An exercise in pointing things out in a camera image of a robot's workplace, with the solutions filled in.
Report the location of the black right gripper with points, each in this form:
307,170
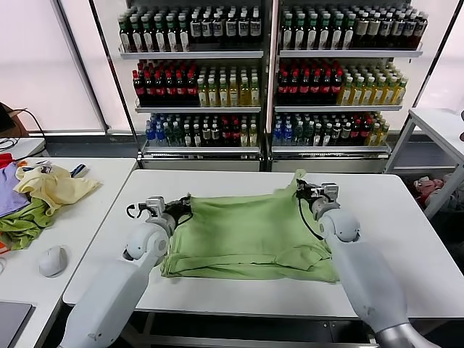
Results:
313,194

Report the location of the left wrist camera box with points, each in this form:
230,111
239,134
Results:
156,206

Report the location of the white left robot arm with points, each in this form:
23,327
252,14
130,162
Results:
108,290

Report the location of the metal beverage display shelf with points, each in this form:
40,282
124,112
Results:
192,55
348,54

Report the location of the pale yellow shirt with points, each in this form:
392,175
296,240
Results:
61,188

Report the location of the blue white striped cloth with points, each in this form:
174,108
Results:
79,170

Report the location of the small dark bottle white cap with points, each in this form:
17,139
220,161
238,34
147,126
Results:
206,136
336,135
318,135
215,136
196,136
327,135
346,135
187,136

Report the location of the red cloth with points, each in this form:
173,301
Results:
4,160

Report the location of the black drink bottle white label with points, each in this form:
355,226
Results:
255,29
218,29
196,29
243,29
207,29
231,29

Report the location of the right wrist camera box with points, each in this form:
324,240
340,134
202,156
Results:
330,192

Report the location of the slanted metal pole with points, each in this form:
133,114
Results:
435,69
112,72
84,67

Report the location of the pink clothes pile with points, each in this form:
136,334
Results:
429,186

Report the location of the cola bottle red cap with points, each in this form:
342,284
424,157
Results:
191,90
294,88
170,90
139,90
315,88
180,90
283,88
305,88
336,88
159,90
326,88
149,90

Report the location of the small yellow juice bottle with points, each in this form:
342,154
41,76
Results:
253,136
382,135
373,135
244,136

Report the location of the small blue drink bottle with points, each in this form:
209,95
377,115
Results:
149,136
278,135
288,135
158,136

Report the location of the purple cloth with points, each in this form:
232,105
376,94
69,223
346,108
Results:
9,195

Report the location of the white desk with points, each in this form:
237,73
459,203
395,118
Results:
101,203

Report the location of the large white work table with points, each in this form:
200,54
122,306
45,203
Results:
380,217

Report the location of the small cola bottle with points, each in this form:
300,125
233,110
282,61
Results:
355,135
235,136
364,135
225,136

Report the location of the crumpled lime green cloth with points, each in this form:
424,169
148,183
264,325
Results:
21,224

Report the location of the white computer mouse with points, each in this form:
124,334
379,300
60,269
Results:
53,261

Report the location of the yellow juice bottle green cap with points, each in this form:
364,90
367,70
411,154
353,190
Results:
357,94
244,95
223,95
399,94
368,94
389,94
346,94
202,95
378,94
255,95
212,95
233,95

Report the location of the light green t-shirt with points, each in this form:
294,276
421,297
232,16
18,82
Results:
246,235

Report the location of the white metal frame table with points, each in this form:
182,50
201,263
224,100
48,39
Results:
400,145

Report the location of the dark drink bottle green cap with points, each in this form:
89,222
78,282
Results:
137,40
311,38
149,40
286,38
348,38
184,40
323,38
172,40
299,38
125,40
336,38
161,40

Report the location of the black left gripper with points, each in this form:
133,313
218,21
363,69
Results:
177,213

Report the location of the small orange object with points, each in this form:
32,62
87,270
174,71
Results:
2,244

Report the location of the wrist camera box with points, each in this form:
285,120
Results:
330,192
156,206

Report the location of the small green soda bottle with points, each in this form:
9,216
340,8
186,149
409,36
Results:
309,135
176,136
299,135
167,136

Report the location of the grey laptop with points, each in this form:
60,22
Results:
12,322

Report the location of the brown cardboard box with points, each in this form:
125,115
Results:
14,123

